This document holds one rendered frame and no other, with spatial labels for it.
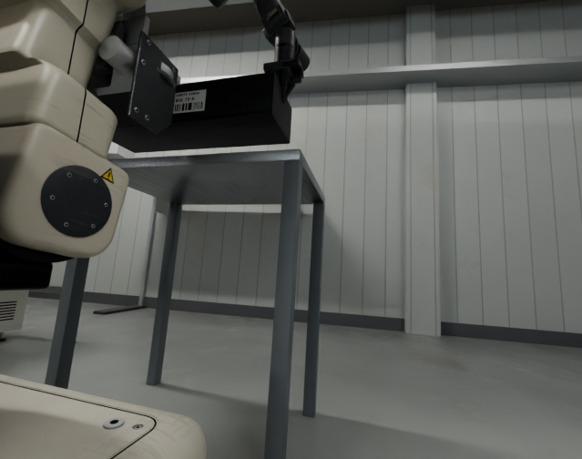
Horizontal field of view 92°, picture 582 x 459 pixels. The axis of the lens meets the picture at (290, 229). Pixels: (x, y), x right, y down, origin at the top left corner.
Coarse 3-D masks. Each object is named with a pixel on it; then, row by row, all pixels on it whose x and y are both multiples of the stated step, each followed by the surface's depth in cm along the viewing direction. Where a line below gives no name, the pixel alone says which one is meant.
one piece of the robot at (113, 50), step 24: (144, 24) 53; (120, 48) 46; (144, 48) 50; (96, 72) 49; (120, 72) 49; (144, 72) 50; (168, 72) 55; (96, 96) 63; (144, 96) 50; (168, 96) 56; (144, 120) 50; (168, 120) 56
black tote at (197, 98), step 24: (120, 96) 82; (192, 96) 76; (216, 96) 74; (240, 96) 72; (264, 96) 70; (120, 120) 81; (192, 120) 75; (216, 120) 74; (240, 120) 73; (264, 120) 72; (288, 120) 83; (120, 144) 93; (144, 144) 92; (168, 144) 91; (192, 144) 90; (216, 144) 89; (240, 144) 88; (264, 144) 87
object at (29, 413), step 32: (0, 384) 46; (32, 384) 47; (0, 416) 37; (32, 416) 38; (64, 416) 38; (96, 416) 39; (128, 416) 39; (160, 416) 40; (0, 448) 31; (32, 448) 32; (64, 448) 32; (96, 448) 32; (128, 448) 33; (160, 448) 34; (192, 448) 37
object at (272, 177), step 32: (128, 160) 85; (160, 160) 81; (192, 160) 79; (224, 160) 76; (256, 160) 73; (288, 160) 71; (160, 192) 111; (192, 192) 108; (224, 192) 105; (256, 192) 102; (288, 192) 70; (320, 192) 101; (288, 224) 68; (320, 224) 108; (288, 256) 67; (320, 256) 106; (64, 288) 83; (160, 288) 122; (288, 288) 66; (320, 288) 106; (64, 320) 81; (160, 320) 119; (288, 320) 65; (64, 352) 81; (160, 352) 119; (288, 352) 64; (64, 384) 81; (288, 384) 64; (288, 416) 65
